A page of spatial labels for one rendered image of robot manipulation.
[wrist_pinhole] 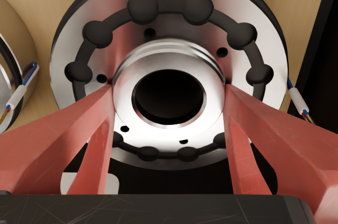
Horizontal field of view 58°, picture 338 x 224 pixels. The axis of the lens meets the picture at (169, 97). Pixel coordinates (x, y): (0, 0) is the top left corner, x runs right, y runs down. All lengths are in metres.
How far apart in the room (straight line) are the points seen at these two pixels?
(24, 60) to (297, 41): 0.14
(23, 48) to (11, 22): 0.01
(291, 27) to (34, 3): 0.13
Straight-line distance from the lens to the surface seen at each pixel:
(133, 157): 0.16
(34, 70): 0.18
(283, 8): 0.17
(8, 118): 0.18
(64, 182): 0.20
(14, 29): 0.17
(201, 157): 0.16
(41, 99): 0.21
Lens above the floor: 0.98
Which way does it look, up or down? 52 degrees down
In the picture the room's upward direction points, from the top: 178 degrees counter-clockwise
